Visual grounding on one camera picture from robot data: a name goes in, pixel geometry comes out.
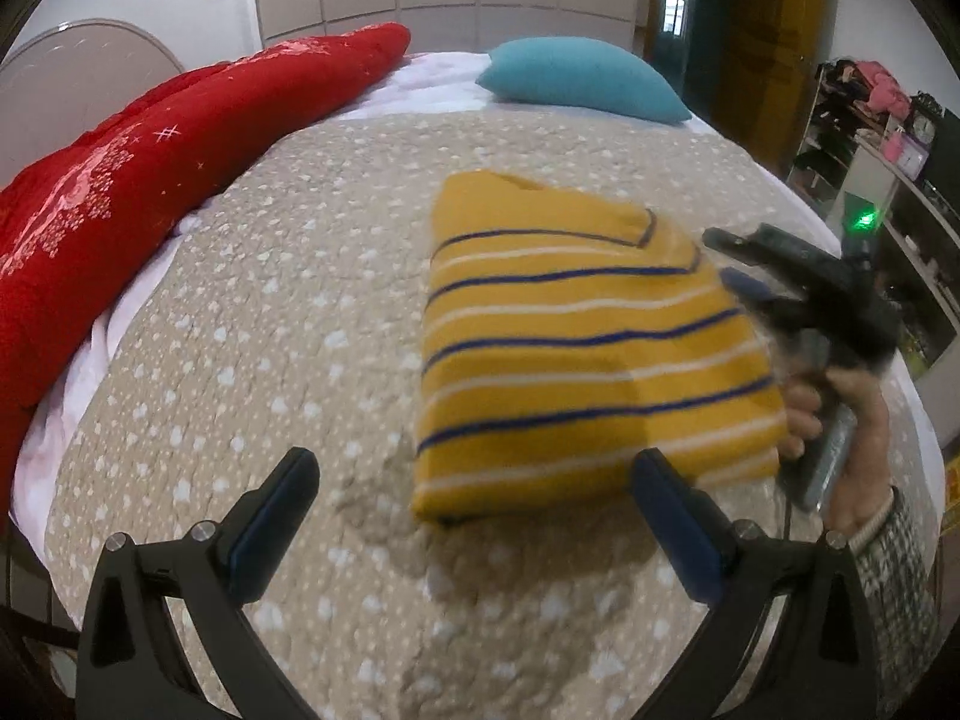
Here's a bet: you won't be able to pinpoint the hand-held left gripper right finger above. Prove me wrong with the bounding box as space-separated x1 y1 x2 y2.
630 448 878 720

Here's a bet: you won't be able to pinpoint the pink clothes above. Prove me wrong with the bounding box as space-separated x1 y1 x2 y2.
844 58 912 119

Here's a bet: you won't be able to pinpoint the beige spotted bedspread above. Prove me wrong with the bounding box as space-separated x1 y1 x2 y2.
41 101 946 720

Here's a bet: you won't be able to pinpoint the wooden door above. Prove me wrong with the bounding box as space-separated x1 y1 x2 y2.
709 0 827 162

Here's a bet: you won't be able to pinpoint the cluttered shelf unit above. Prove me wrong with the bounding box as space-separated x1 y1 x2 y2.
786 56 960 372

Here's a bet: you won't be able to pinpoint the pink box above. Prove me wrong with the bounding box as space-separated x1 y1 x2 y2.
881 131 931 177

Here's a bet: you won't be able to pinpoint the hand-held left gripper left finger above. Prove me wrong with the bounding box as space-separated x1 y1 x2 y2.
75 446 323 720

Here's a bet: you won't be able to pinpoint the teal pillow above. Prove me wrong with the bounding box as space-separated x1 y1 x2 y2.
475 37 694 125

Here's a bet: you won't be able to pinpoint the person's right forearm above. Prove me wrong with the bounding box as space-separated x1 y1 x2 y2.
851 489 943 720

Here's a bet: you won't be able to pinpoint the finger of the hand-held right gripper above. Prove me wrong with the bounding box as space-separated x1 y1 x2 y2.
718 267 792 335
702 226 800 275

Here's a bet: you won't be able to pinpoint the beige headboard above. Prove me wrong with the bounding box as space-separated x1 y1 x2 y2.
0 19 185 190

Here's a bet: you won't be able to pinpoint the yellow striped sweater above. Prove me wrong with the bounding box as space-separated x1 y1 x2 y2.
411 169 790 522

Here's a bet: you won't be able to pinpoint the red floral quilt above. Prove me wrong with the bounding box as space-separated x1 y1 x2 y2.
0 22 412 511

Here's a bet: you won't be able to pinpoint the dark table clock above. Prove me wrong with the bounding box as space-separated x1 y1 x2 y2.
909 91 943 147

